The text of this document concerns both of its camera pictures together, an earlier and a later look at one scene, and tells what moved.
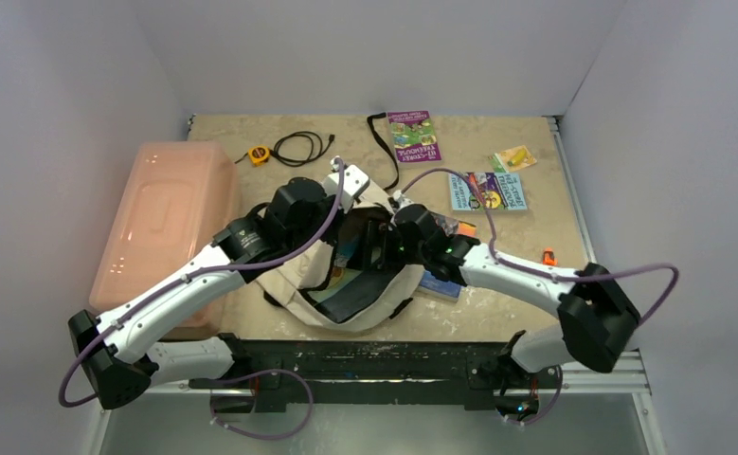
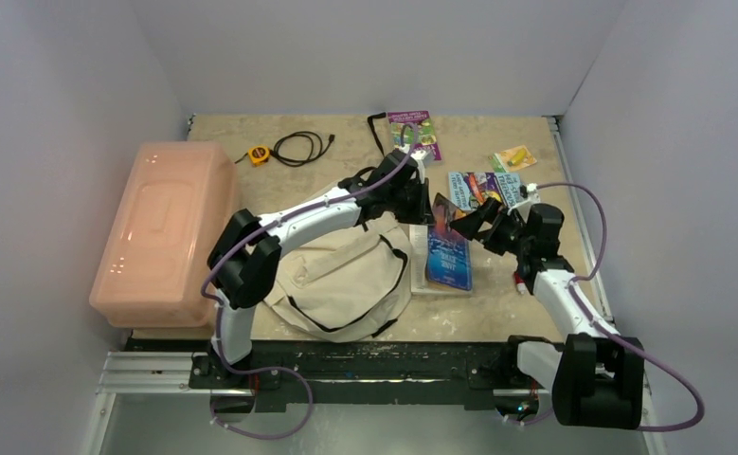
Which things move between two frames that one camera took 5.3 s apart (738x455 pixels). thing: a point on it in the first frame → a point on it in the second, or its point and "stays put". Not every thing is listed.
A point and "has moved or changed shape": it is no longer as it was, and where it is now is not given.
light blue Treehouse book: [499, 191] stays put
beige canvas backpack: [288, 282] has moved or changed shape
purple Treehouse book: [414, 139] stays put
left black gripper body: [333, 229] → [407, 204]
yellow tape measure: [259, 154] stays put
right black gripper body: [380, 249] → [490, 225]
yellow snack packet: [511, 159] stays put
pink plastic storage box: [177, 199] stays put
